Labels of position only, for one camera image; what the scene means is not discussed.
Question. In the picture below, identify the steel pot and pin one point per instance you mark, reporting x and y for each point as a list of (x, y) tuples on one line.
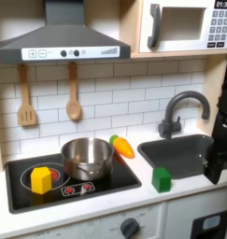
[(87, 157)]

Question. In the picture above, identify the grey range hood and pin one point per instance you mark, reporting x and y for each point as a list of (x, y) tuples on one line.
[(63, 43)]

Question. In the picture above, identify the dark grey oven knob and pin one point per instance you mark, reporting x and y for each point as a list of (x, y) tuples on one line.
[(129, 227)]

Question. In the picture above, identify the wooden spoon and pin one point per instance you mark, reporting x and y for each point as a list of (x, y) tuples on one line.
[(73, 96)]

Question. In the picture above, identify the yellow hexagonal block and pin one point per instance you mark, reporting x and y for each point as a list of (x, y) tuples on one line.
[(41, 180)]

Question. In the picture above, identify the white toy microwave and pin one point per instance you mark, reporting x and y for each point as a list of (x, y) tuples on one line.
[(186, 25)]

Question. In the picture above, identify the dark grey tap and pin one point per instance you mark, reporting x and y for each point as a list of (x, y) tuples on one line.
[(180, 109)]

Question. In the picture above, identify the dark grey sink basin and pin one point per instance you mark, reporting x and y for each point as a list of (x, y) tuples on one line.
[(177, 155)]

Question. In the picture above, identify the green block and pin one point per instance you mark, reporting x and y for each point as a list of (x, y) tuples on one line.
[(161, 179)]

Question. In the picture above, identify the wooden slotted spatula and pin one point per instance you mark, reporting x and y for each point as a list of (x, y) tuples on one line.
[(25, 102)]

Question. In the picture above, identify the black stove top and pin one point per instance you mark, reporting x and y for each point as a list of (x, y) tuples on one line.
[(71, 186)]

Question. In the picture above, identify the orange toy carrot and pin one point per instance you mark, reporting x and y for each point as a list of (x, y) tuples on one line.
[(123, 146)]

